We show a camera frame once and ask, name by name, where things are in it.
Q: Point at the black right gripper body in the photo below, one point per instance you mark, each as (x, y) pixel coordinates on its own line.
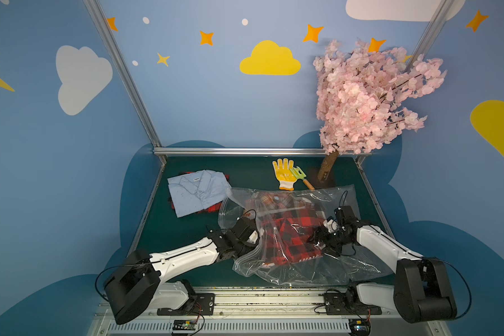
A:
(320, 236)

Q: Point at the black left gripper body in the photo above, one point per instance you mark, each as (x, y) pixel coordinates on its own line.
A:
(249, 229)

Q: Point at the clear plastic vacuum bag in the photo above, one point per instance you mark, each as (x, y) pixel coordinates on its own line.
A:
(322, 271)

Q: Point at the light blue shirt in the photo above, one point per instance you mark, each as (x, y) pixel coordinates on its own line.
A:
(191, 193)

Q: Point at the red tan plaid shirt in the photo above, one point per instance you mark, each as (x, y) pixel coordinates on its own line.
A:
(279, 205)

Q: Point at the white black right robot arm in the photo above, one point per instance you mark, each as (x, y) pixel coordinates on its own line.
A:
(422, 290)

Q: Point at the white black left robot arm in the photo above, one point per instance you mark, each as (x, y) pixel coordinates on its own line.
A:
(143, 281)

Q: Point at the green toy garden rake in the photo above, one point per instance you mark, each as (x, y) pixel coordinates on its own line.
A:
(300, 175)

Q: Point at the yellow dotted work glove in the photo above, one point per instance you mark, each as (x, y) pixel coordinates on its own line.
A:
(283, 172)

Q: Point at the left green circuit board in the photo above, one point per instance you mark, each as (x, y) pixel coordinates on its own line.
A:
(184, 325)

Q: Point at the green circuit board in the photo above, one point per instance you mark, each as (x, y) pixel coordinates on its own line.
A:
(184, 325)
(359, 327)

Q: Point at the right green circuit board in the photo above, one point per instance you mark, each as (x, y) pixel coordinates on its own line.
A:
(359, 327)

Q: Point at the pink cherry blossom tree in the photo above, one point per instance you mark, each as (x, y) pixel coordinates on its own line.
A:
(361, 95)

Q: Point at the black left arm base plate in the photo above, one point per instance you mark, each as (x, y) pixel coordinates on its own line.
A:
(202, 303)

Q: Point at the aluminium front rail platform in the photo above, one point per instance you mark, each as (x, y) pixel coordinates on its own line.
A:
(262, 311)

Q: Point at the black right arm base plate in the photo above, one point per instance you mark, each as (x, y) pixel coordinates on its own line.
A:
(337, 304)

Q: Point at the aluminium back frame rail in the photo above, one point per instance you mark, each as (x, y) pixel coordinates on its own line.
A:
(252, 152)

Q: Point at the left aluminium corner post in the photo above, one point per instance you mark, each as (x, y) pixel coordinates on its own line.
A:
(97, 15)

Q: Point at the aluminium corner post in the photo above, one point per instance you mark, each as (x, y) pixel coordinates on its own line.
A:
(434, 13)
(97, 15)

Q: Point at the right aluminium corner post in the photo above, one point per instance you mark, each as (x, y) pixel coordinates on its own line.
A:
(434, 13)

